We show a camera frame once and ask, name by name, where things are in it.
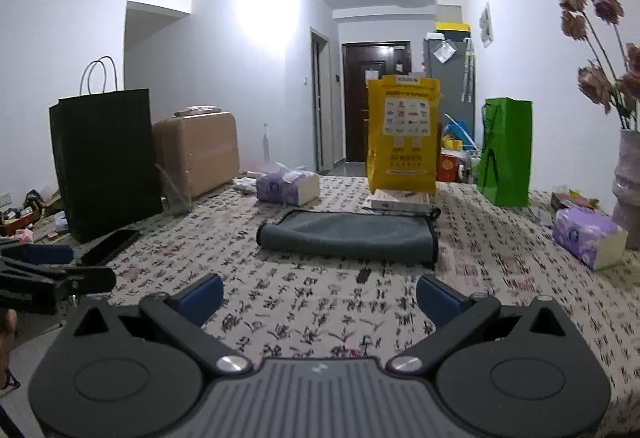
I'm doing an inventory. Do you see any wall picture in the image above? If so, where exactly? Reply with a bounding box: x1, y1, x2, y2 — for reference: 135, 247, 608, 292
478, 1, 496, 49

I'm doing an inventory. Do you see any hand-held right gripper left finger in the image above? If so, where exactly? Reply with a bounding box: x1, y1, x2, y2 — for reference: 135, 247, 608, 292
71, 273, 253, 375

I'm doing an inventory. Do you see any brown cardboard box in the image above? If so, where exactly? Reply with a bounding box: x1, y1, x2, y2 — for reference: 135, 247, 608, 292
151, 111, 241, 199

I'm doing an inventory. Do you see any flat white box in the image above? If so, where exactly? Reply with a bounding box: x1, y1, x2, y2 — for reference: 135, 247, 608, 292
363, 190, 432, 214

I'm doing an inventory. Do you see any grey interior door frame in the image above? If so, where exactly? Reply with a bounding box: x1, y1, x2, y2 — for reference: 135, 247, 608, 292
309, 28, 335, 175

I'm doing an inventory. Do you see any person's left hand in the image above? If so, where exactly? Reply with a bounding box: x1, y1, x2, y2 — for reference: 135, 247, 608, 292
0, 309, 19, 375

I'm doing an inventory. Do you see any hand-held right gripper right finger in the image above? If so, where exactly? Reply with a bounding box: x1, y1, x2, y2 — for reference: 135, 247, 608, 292
389, 274, 572, 375

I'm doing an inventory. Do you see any red box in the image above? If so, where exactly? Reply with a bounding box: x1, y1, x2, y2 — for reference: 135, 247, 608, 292
439, 148, 464, 183

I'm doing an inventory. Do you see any dark snack box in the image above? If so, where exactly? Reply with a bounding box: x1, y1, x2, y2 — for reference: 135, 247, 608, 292
550, 190, 601, 212

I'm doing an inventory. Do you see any black smartphone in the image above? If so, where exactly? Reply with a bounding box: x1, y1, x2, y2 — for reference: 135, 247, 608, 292
75, 228, 142, 267

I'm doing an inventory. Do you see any purple tissue pack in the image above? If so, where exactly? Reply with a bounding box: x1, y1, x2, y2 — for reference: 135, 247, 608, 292
255, 169, 320, 207
552, 206, 629, 272

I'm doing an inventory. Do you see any clear acrylic holder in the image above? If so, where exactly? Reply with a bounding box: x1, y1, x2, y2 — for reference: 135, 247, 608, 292
155, 163, 194, 217

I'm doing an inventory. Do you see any black paper bag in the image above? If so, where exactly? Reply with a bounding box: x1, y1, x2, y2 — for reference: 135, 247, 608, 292
48, 56, 165, 245

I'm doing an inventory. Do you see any grey towel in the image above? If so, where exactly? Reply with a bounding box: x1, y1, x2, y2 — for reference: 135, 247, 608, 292
256, 210, 442, 271

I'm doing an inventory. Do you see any yellow box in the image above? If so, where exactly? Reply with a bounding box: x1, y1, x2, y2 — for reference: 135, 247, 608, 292
434, 21, 472, 41

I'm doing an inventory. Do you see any brown box of clutter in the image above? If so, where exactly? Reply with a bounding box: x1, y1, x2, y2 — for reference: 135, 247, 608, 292
0, 189, 65, 239

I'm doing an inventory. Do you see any dark brown door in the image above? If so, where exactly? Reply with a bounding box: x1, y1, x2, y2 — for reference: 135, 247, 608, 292
342, 40, 412, 164

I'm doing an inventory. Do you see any grey refrigerator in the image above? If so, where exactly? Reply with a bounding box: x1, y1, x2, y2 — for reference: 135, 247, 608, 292
422, 36, 476, 155

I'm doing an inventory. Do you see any yellow paper bag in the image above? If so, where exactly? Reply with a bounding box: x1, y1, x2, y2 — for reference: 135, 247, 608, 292
366, 74, 442, 195

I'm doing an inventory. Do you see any pale ceramic vase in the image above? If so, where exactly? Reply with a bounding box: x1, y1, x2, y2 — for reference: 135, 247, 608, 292
610, 128, 640, 251

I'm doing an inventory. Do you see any green paper bag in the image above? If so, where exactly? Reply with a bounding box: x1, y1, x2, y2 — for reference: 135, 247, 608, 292
476, 96, 534, 209

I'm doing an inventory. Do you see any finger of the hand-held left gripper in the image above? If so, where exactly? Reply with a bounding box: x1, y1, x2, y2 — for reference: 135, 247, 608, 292
0, 258, 117, 317
0, 243, 76, 267

